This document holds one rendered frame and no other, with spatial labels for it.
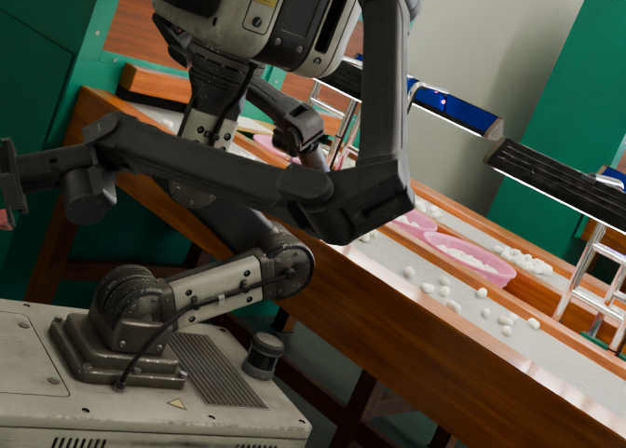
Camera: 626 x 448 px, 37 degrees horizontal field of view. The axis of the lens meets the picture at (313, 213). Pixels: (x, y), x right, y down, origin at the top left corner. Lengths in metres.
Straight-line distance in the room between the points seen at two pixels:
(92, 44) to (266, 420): 1.32
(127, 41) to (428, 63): 2.44
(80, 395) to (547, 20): 4.36
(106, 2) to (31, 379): 1.34
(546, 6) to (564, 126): 0.77
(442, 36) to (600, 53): 0.82
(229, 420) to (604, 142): 3.56
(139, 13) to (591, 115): 2.91
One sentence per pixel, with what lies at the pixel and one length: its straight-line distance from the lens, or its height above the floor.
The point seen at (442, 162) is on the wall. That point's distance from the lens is 5.38.
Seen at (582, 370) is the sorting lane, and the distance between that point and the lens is 2.10.
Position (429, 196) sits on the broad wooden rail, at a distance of 3.23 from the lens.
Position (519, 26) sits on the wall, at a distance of 5.46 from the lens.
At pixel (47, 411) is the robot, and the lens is 1.64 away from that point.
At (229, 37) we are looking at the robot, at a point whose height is 1.14.
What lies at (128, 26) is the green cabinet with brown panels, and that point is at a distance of 2.83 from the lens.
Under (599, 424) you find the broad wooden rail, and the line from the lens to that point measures 1.74.
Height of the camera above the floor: 1.27
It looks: 13 degrees down
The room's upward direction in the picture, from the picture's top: 22 degrees clockwise
